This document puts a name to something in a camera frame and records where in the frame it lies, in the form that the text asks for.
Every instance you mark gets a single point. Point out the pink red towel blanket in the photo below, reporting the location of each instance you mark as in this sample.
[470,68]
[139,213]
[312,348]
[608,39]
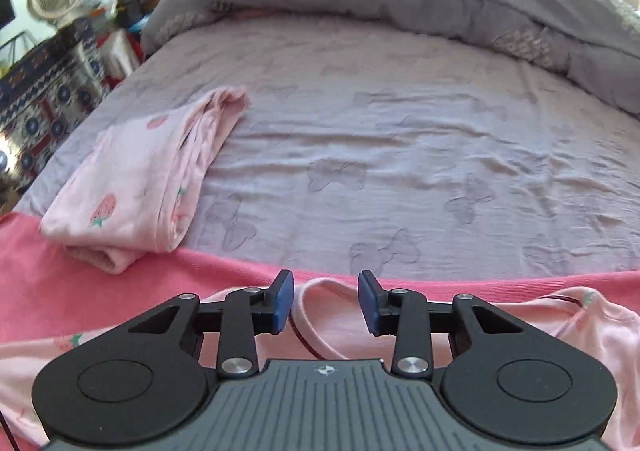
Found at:
[46,293]

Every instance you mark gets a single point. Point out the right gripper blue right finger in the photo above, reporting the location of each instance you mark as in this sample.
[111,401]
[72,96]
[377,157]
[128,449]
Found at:
[403,314]

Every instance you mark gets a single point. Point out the lilac butterfly bed sheet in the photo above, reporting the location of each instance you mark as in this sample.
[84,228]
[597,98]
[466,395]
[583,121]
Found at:
[412,156]

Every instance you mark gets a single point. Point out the blue patterned storage bag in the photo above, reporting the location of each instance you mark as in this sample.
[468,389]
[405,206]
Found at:
[45,97]

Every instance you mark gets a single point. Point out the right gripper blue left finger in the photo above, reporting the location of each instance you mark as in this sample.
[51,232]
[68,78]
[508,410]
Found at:
[247,313]

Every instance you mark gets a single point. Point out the pink strawberry print shirt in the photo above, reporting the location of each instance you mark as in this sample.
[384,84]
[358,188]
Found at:
[326,324]

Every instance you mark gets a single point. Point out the pink strawberry pants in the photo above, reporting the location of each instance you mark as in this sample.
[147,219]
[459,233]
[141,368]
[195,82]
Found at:
[136,192]

